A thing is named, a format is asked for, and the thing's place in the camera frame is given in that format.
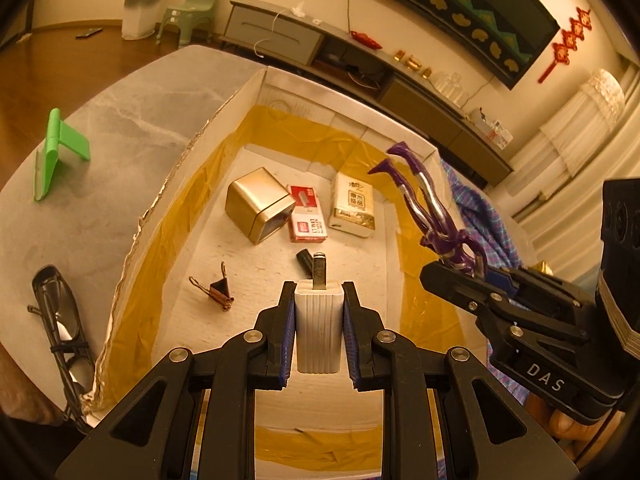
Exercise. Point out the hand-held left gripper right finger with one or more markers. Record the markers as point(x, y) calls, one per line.
point(350, 340)

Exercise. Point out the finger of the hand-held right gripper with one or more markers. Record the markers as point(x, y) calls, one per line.
point(545, 287)
point(450, 280)

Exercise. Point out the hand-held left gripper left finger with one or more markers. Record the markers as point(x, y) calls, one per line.
point(287, 340)

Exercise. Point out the white ribbed charger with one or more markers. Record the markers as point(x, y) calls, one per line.
point(320, 330)

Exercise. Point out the purple hair claw clip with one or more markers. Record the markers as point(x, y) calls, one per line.
point(452, 242)

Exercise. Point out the white foam box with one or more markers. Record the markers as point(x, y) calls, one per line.
point(360, 260)

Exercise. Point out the black binder clip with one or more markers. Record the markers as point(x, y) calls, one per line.
point(220, 292)

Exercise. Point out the black marker pen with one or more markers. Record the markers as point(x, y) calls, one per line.
point(303, 258)

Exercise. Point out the red and white small carton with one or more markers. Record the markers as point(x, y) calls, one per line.
point(307, 220)

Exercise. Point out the white tissue pack gold label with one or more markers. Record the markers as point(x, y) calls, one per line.
point(352, 205)

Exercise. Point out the gold square tin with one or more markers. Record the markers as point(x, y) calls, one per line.
point(255, 195)

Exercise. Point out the person's right hand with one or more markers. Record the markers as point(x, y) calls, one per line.
point(565, 427)

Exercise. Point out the gold paper bag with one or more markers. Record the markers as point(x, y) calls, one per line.
point(542, 266)

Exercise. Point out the blue plaid cloth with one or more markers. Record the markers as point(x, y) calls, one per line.
point(480, 205)

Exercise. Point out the cream curtain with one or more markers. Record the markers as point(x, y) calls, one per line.
point(575, 135)

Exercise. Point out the white printed boxes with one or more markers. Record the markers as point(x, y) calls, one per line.
point(492, 130)

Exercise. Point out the clear glass bottles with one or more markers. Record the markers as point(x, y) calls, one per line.
point(450, 87)

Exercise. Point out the gold ornaments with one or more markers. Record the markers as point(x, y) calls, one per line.
point(412, 64)

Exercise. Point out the black eyeglasses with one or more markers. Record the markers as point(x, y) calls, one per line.
point(55, 300)

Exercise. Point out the long red knot ornament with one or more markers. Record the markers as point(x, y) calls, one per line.
point(567, 45)

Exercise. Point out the red flat object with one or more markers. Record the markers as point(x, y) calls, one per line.
point(366, 39)

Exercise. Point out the pink quilted cushion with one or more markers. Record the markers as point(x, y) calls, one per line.
point(25, 395)

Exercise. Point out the green phone stand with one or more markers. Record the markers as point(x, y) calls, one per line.
point(47, 160)

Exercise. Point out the grey low cabinet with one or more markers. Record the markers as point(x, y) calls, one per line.
point(280, 30)

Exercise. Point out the small white gadgets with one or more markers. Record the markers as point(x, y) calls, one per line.
point(302, 12)

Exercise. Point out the green plastic chair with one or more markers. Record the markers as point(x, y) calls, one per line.
point(192, 10)

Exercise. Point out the white trash bin with plant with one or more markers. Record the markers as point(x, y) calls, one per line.
point(140, 17)

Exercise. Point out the dark remote control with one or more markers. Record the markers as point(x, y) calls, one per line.
point(89, 33)

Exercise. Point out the dark wall hanging gold motifs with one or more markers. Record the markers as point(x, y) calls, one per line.
point(475, 10)

